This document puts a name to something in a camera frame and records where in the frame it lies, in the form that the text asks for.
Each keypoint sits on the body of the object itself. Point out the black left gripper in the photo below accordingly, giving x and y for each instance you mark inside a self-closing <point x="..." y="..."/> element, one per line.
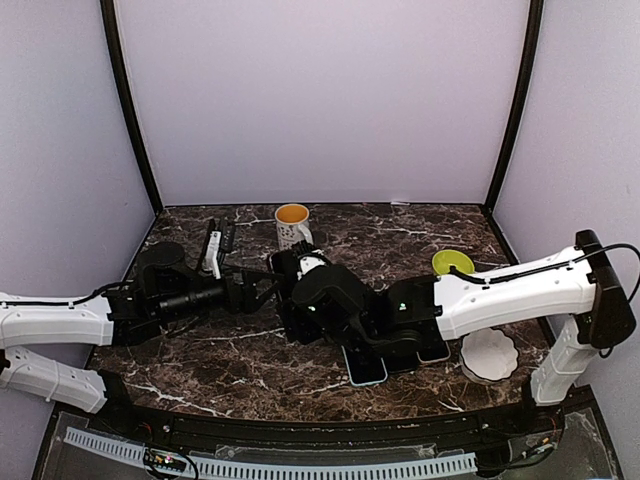
<point x="248" y="301"/>

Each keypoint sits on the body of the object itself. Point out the light blue phone case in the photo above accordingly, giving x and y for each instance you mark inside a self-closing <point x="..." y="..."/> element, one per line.
<point x="367" y="372"/>

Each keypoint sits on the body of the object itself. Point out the black smartphone stack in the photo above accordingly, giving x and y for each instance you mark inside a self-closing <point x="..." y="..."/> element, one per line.
<point x="367" y="370"/>

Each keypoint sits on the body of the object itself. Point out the purple-edged black smartphone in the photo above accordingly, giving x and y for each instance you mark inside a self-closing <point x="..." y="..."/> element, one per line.
<point x="401" y="364"/>

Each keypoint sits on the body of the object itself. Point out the pink phone case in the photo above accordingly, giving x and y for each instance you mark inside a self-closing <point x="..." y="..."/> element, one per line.
<point x="434" y="354"/>

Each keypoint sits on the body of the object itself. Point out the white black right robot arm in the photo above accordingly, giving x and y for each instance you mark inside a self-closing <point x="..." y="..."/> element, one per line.
<point x="412" y="321"/>

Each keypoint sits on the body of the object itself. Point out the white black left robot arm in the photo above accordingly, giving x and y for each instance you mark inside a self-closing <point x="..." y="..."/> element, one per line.
<point x="164" y="290"/>

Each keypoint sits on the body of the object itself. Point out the white floral mug yellow inside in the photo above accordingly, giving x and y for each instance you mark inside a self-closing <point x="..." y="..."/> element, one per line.
<point x="292" y="225"/>

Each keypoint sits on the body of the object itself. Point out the lime green bowl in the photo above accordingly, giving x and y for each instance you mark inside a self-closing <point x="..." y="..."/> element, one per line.
<point x="443" y="260"/>

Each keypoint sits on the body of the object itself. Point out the white scalloped dish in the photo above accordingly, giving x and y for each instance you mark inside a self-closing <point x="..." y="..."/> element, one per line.
<point x="488" y="356"/>

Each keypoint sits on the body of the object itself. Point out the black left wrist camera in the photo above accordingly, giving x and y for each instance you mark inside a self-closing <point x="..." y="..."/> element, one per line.
<point x="218" y="243"/>

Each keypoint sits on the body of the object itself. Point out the black front table rail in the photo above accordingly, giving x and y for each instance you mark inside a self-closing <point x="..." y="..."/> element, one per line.
<point x="470" y="430"/>

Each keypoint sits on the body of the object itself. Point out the white slotted cable duct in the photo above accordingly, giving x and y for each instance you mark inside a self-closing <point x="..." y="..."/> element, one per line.
<point x="246" y="463"/>

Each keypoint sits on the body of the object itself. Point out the black left corner post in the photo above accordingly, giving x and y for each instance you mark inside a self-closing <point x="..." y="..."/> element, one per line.
<point x="126" y="100"/>

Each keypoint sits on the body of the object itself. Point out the black corner post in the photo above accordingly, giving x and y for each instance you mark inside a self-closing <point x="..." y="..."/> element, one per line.
<point x="521" y="89"/>
<point x="126" y="100"/>

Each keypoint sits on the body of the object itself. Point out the black right corner post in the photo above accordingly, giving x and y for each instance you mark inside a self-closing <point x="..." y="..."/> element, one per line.
<point x="521" y="89"/>

